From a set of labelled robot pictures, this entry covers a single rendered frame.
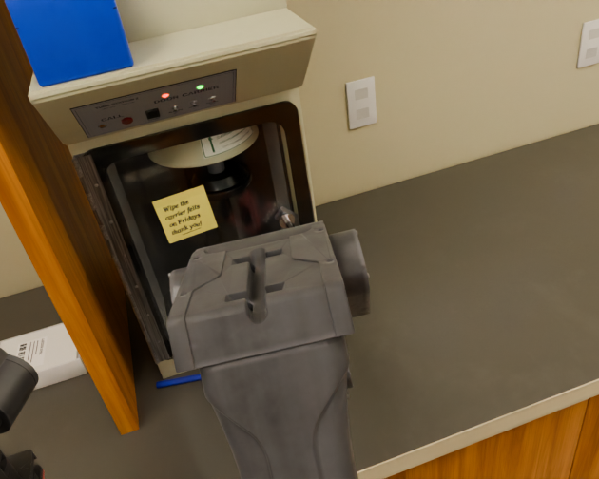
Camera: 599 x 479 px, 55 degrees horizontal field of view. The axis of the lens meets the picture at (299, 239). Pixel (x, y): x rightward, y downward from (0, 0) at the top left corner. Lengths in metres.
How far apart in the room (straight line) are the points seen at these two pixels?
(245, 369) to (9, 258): 1.20
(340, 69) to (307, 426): 1.14
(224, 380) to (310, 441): 0.04
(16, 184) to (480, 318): 0.78
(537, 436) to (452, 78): 0.83
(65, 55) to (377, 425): 0.66
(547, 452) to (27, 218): 0.94
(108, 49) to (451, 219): 0.89
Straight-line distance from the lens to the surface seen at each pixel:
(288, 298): 0.23
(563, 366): 1.03
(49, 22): 0.65
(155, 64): 0.66
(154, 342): 0.99
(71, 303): 0.83
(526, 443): 1.12
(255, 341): 0.24
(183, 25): 0.77
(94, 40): 0.66
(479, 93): 1.53
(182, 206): 0.85
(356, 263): 0.31
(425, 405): 0.95
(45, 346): 1.18
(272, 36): 0.68
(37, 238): 0.77
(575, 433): 1.19
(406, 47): 1.38
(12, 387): 0.65
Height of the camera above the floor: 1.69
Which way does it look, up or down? 35 degrees down
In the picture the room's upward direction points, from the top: 9 degrees counter-clockwise
